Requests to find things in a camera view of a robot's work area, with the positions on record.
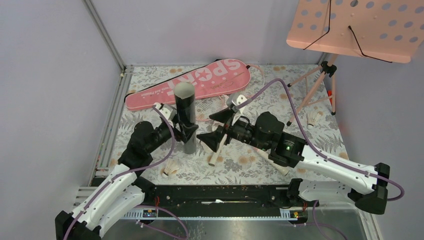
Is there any pink music stand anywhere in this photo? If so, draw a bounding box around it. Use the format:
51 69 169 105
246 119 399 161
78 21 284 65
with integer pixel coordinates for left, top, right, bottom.
286 0 424 122

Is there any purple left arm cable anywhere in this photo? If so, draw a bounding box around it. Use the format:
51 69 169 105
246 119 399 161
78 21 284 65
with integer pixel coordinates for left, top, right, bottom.
62 105 191 240

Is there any white shuttlecock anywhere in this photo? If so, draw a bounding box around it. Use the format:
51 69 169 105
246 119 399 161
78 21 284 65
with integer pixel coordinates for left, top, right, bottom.
160 160 180 178
306 111 322 130

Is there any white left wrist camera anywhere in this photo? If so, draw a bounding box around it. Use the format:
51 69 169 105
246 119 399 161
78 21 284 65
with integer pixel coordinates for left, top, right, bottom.
153 102 177 125

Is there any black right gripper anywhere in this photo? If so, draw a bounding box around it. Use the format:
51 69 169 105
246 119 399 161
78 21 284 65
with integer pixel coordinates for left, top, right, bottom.
196 106 269 153

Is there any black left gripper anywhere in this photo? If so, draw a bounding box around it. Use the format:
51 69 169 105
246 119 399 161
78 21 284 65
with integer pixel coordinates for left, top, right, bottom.
146 114 198 154

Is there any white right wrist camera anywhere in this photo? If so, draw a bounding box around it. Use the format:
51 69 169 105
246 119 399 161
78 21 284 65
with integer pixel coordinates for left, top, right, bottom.
226 93 248 125

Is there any floral fern tablecloth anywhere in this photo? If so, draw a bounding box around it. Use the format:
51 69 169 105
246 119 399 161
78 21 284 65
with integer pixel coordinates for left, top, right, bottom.
109 64 354 186

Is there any pink racket bag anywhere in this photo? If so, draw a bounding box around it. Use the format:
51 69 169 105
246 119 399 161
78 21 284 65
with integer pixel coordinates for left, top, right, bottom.
124 58 251 111

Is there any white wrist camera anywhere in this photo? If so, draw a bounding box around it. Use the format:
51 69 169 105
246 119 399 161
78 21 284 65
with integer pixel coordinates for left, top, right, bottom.
226 93 248 125
153 102 177 125

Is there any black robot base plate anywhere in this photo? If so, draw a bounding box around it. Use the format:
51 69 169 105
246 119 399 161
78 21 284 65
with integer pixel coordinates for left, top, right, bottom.
142 184 314 218

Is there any pink badminton racket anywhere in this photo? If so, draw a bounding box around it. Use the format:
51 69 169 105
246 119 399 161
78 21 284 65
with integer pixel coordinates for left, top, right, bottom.
248 63 289 176
196 95 229 167

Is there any black shuttlecock tube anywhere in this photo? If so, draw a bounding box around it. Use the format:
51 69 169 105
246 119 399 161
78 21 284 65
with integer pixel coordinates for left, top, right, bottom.
173 82 197 155

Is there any aluminium frame rail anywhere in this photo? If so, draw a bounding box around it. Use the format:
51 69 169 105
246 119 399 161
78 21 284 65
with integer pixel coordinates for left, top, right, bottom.
72 0 135 200

